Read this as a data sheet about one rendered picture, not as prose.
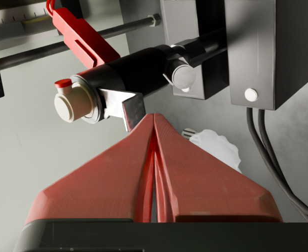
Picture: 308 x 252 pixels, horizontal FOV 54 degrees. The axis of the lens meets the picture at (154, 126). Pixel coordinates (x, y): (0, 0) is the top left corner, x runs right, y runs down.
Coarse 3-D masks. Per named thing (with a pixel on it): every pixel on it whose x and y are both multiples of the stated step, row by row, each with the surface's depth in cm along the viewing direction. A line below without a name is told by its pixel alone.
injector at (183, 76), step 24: (168, 48) 19; (192, 48) 21; (216, 48) 23; (96, 72) 16; (120, 72) 16; (144, 72) 17; (168, 72) 17; (192, 72) 17; (96, 96) 15; (144, 96) 18; (96, 120) 16
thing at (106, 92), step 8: (96, 88) 15; (104, 88) 15; (104, 96) 15; (112, 96) 15; (120, 96) 14; (128, 96) 14; (112, 104) 15; (104, 112) 16; (112, 112) 15; (120, 112) 15; (144, 112) 14
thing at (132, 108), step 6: (132, 96) 13; (138, 96) 13; (120, 102) 13; (126, 102) 13; (132, 102) 13; (138, 102) 13; (120, 108) 13; (126, 108) 13; (132, 108) 13; (138, 108) 13; (126, 114) 13; (132, 114) 13; (138, 114) 13; (126, 120) 13; (132, 120) 13; (138, 120) 14; (126, 126) 13; (132, 126) 13
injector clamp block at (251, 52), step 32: (160, 0) 25; (192, 0) 23; (224, 0) 22; (256, 0) 20; (288, 0) 20; (192, 32) 24; (256, 32) 21; (288, 32) 21; (224, 64) 28; (256, 64) 22; (288, 64) 22; (192, 96) 27; (256, 96) 23; (288, 96) 24
